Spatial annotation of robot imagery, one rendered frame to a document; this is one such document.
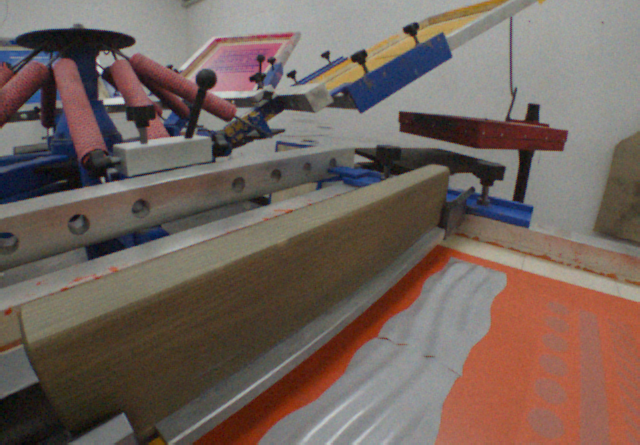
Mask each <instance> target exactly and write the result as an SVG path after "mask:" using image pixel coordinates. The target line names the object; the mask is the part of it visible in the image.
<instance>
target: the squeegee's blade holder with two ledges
mask: <svg viewBox="0 0 640 445"><path fill-rule="evenodd" d="M444 236H445V229H442V228H438V227H434V228H433V229H432V230H431V231H430V232H429V233H427V234H426V235H425V236H424V237H423V238H421V239H420V240H419V241H418V242H416V243H415V244H414V245H413V246H412V247H410V248H409V249H408V250H407V251H405V252H404V253H403V254H402V255H400V256H399V257H398V258H397V259H395V260H394V261H393V262H392V263H390V264H389V265H388V266H387V267H385V268H384V269H383V270H381V271H380V272H379V273H378V274H376V275H375V276H374V277H372V278H371V279H370V280H368V281H367V282H366V283H365V284H363V285H362V286H361V287H359V288H358V289H357V290H355V291H354V292H353V293H351V294H350V295H348V296H347V297H346V298H344V299H343V300H342V301H340V302H339V303H338V304H336V305H335V306H333V307H332V308H331V309H329V310H328V311H326V312H325V313H324V314H322V315H321V316H319V317H318V318H317V319H315V320H314V321H312V322H311V323H310V324H308V325H307V326H305V327H304V328H302V329H301V330H299V331H298V332H297V333H295V334H294V335H292V336H291V337H289V338H288V339H286V340H285V341H283V342H282V343H281V344H279V345H278V346H276V347H275V348H273V349H272V350H270V351H269V352H267V353H266V354H264V355H263V356H261V357H260V358H258V359H257V360H255V361H254V362H252V363H251V364H249V365H248V366H246V367H245V368H243V369H242V370H240V371H239V372H237V373H235V374H234V375H232V376H231V377H229V378H228V379H226V380H225V381H223V382H222V383H220V384H218V385H217V386H215V387H214V388H212V389H211V390H209V391H208V392H206V393H204V394H203V395H201V396H200V397H198V398H197V399H195V400H193V401H192V402H190V403H189V404H187V405H185V406H184V407H182V408H181V409H179V410H178V411H176V412H174V413H173V414H171V415H169V416H168V417H166V418H165V419H163V420H161V421H160V422H158V423H157V424H155V427H156V429H157V432H158V434H159V437H160V438H161V439H162V441H163V442H164V444H165V445H191V444H192V443H193V442H195V441H196V440H198V439H199V438H200V437H202V436H203V435H205V434H206V433H207V432H209V431H210V430H212V429H213V428H214V427H216V426H217V425H219V424H220V423H221V422H223V421H224V420H226V419H227V418H228V417H230V416H231V415H232V414H234V413H235V412H237V411H238V410H239V409H241V408H242V407H243V406H245V405H246V404H248V403H249V402H250V401H252V400H253V399H254V398H256V397H257V396H258V395H260V394H261V393H262V392H264V391H265V390H266V389H268V388H269V387H270V386H272V385H273V384H274V383H276V382H277V381H278V380H280V379H281V378H282V377H283V376H285V375H286V374H287V373H289V372H290V371H291V370H293V369H294V368H295V367H296V366H298V365H299V364H300V363H302V362H303V361H304V360H305V359H307V358H308V357H309V356H310V355H312V354H313V353H314V352H316V351H317V350H318V349H319V348H321V347H322V346H323V345H324V344H326V343H327V342H328V341H329V340H330V339H332V338H333V337H334V336H335V335H337V334H338V333H339V332H340V331H341V330H343V329H344V328H345V327H346V326H347V325H349V324H350V323H351V322H352V321H353V320H355V319H356V318H357V317H358V316H359V315H361V314H362V313H363V312H364V311H365V310H366V309H368V308H369V307H370V306H371V305H372V304H373V303H374V302H376V301H377V300H378V299H379V298H380V297H381V296H382V295H384V294H385V293H386V292H387V291H388V290H389V289H390V288H391V287H392V286H394V285H395V284H396V283H397V282H398V281H399V280H400V279H401V278H402V277H403V276H405V275H406V274H407V273H408V272H409V271H410V270H411V269H412V268H413V267H414V266H415V265H416V264H417V263H418V262H419V261H421V260H422V259H423V258H424V257H425V256H426V255H427V254H428V253H429V252H430V251H431V250H432V249H433V248H434V247H435V246H436V245H437V244H438V243H439V242H440V241H441V240H442V239H443V238H444Z"/></svg>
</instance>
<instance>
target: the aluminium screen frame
mask: <svg viewBox="0 0 640 445"><path fill-rule="evenodd" d="M360 188H363V187H359V186H355V185H350V184H346V183H340V184H337V185H333V186H330V187H326V188H323V189H320V190H316V191H313V192H310V193H306V194H303V195H300V196H296V197H293V198H290V199H287V200H283V201H280V202H277V203H273V204H270V205H267V206H264V207H260V208H257V209H254V210H251V211H247V212H244V213H241V214H238V215H234V216H231V217H228V218H225V219H221V220H218V221H215V222H212V223H209V224H205V225H202V226H199V227H196V228H192V229H189V230H186V231H183V232H180V233H176V234H173V235H170V236H167V237H164V238H160V239H157V240H154V241H151V242H148V243H144V244H141V245H138V246H135V247H132V248H128V249H125V250H122V251H119V252H116V253H113V254H109V255H106V256H103V257H100V258H97V259H94V260H90V261H87V262H84V263H81V264H78V265H75V266H71V267H68V268H65V269H62V270H59V271H56V272H53V273H49V274H46V275H43V276H40V277H37V278H34V279H30V280H27V281H24V282H21V283H18V284H15V285H12V286H8V287H5V288H2V289H0V353H1V352H3V351H6V350H8V349H11V348H13V347H16V346H18V345H21V344H23V343H22V338H21V331H20V324H19V317H18V316H19V312H20V308H21V306H22V305H25V304H28V303H31V302H34V301H37V300H40V299H43V298H45V297H48V296H51V295H54V294H57V293H60V292H63V291H66V290H68V289H71V288H74V287H77V286H80V285H83V284H86V283H89V282H91V281H94V280H97V279H100V278H103V277H106V276H109V275H112V274H115V273H117V272H120V271H123V270H126V269H129V268H132V267H135V266H138V265H140V264H143V263H146V262H149V261H152V260H155V259H158V258H161V257H164V256H166V255H169V254H172V253H175V252H178V251H181V250H184V249H187V248H189V247H192V246H195V245H198V244H201V243H204V242H207V241H210V240H213V239H215V238H218V237H221V236H224V235H227V234H230V233H233V232H236V231H239V230H241V229H244V228H247V227H250V226H253V225H256V224H259V223H262V222H265V221H268V220H270V219H273V218H276V217H279V216H282V215H285V214H288V213H291V212H294V211H296V210H299V209H302V208H305V207H308V206H311V205H314V204H317V203H320V202H323V201H325V200H328V199H331V198H334V197H337V196H340V195H343V194H346V193H349V192H352V191H355V190H358V189H360ZM464 217H465V218H464V222H463V223H462V224H461V225H460V226H459V227H458V228H457V229H456V230H455V231H454V232H453V233H452V234H455V235H459V236H462V237H466V238H469V239H473V240H477V241H480V242H484V243H487V244H491V245H495V246H498V247H502V248H505V249H509V250H513V251H516V252H520V253H523V254H527V255H531V256H534V257H538V258H541V259H545V260H548V261H552V262H556V263H559V264H563V265H566V266H570V267H574V268H577V269H581V270H584V271H588V272H591V273H595V274H599V275H602V276H606V277H609V278H613V279H616V280H620V281H624V282H627V283H631V284H634V285H638V286H640V248H636V247H632V246H628V245H624V244H620V243H616V242H612V241H608V240H604V239H600V238H596V237H592V236H588V235H584V234H580V233H576V232H572V231H568V230H564V229H560V228H556V227H552V226H548V225H544V224H540V223H536V222H532V221H530V225H529V227H524V226H520V225H516V224H512V223H508V222H504V221H500V220H496V219H492V218H487V217H483V216H479V215H475V214H471V213H467V212H465V216H464Z"/></svg>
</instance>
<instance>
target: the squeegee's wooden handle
mask: <svg viewBox="0 0 640 445"><path fill-rule="evenodd" d="M449 177H450V171H449V169H448V168H447V167H445V166H440V165H434V164H431V165H428V166H425V167H422V168H419V169H416V170H413V171H410V172H407V173H404V174H401V175H398V176H395V177H393V178H390V179H387V180H384V181H381V182H378V183H375V184H372V185H369V186H366V187H363V188H360V189H358V190H355V191H352V192H349V193H346V194H343V195H340V196H337V197H334V198H331V199H328V200H325V201H323V202H320V203H317V204H314V205H311V206H308V207H305V208H302V209H299V210H296V211H294V212H291V213H288V214H285V215H282V216H279V217H276V218H273V219H270V220H268V221H265V222H262V223H259V224H256V225H253V226H250V227H247V228H244V229H241V230H239V231H236V232H233V233H230V234H227V235H224V236H221V237H218V238H215V239H213V240H210V241H207V242H204V243H201V244H198V245H195V246H192V247H189V248H187V249H184V250H181V251H178V252H175V253H172V254H169V255H166V256H164V257H161V258H158V259H155V260H152V261H149V262H146V263H143V264H140V265H138V266H135V267H132V268H129V269H126V270H123V271H120V272H117V273H115V274H112V275H109V276H106V277H103V278H100V279H97V280H94V281H91V282H89V283H86V284H83V285H80V286H77V287H74V288H71V289H68V290H66V291H63V292H60V293H57V294H54V295H51V296H48V297H45V298H43V299H40V300H37V301H34V302H31V303H28V304H25V305H22V306H21V308H20V312H19V316H18V317H19V324H20V331H21V338H22V343H23V346H24V350H25V353H26V355H27V358H28V360H29V362H30V365H31V367H32V369H33V371H34V372H35V374H36V376H37V378H38V380H39V382H40V384H41V386H42V387H43V389H44V391H45V393H46V395H47V396H48V398H49V400H50V402H51V404H52V405H53V407H54V409H55V410H56V412H57V414H58V416H59V417H60V419H61V421H62V422H63V424H64V426H65V427H66V429H67V430H68V432H69V434H70V435H71V437H72V438H73V437H75V436H77V435H79V434H81V433H82V432H84V431H86V430H88V429H90V428H91V427H93V426H95V425H97V424H98V423H100V422H102V421H104V420H106V419H107V418H109V417H111V416H113V415H115V414H116V413H118V412H123V413H125V415H126V416H127V418H128V420H129V422H130V424H131V426H132V428H133V429H134V432H133V433H134V435H135V437H136V439H137V441H138V443H139V445H147V444H149V443H150V442H152V441H153V440H155V439H156V438H158V437H159V434H158V432H157V429H156V427H155V424H157V423H158V422H160V421H161V420H163V419H165V418H166V417H168V416H169V415H171V414H173V413H174V412H176V411H178V410H179V409H181V408H182V407H184V406H185V405H187V404H189V403H190V402H192V401H193V400H195V399H197V398H198V397H200V396H201V395H203V394H204V393H206V392H208V391H209V390H211V389H212V388H214V387H215V386H217V385H218V384H220V383H222V382H223V381H225V380H226V379H228V378H229V377H231V376H232V375H234V374H235V373H237V372H239V371H240V370H242V369H243V368H245V367H246V366H248V365H249V364H251V363H252V362H254V361H255V360H257V359H258V358H260V357H261V356H263V355H264V354H266V353H267V352H269V351H270V350H272V349H273V348H275V347H276V346H278V345H279V344H281V343H282V342H283V341H285V340H286V339H288V338H289V337H291V336H292V335H294V334H295V333H297V332H298V331H299V330H301V329H302V328H304V327H305V326H307V325H308V324H310V323H311V322H312V321H314V320H315V319H317V318H318V317H319V316H321V315H322V314H324V313H325V312H326V311H328V310H329V309H331V308H332V307H333V306H335V305H336V304H338V303H339V302H340V301H342V300H343V299H344V298H346V297H347V296H348V295H350V294H351V293H353V292H354V291H355V290H357V289H358V288H359V287H361V286H362V285H363V284H365V283H366V282H367V281H368V280H370V279H371V278H372V277H374V276H375V275H376V274H378V273H379V272H380V271H381V270H383V269H384V268H385V267H387V266H388V265H389V264H390V263H392V262H393V261H394V260H395V259H397V258H398V257H399V256H400V255H402V254H403V253H404V252H405V251H407V250H408V249H409V248H410V247H412V246H413V245H414V244H415V243H416V242H418V241H419V240H420V239H421V238H423V237H424V236H425V235H426V234H427V233H429V232H430V231H431V230H432V229H433V228H434V227H438V228H441V227H442V221H443V214H444V208H445V206H446V199H447V192H448V185H449Z"/></svg>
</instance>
